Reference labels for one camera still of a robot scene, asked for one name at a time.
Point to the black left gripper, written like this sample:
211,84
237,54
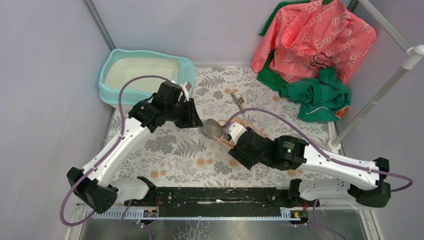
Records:
191,119

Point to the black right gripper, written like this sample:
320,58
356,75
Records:
242,158

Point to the silver metal scoop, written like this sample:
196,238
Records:
212,129

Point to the pink cat litter bag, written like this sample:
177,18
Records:
230,144

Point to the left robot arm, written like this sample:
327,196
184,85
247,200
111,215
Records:
94,185

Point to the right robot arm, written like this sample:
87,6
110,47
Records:
350,178

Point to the teal litter box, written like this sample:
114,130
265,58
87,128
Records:
125,65

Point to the pink printed garment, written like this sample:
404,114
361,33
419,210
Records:
304,38

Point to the white pipe rack stand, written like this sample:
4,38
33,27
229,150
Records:
414,56

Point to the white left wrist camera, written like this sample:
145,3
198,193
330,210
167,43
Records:
179,92

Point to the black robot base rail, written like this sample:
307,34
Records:
221,202

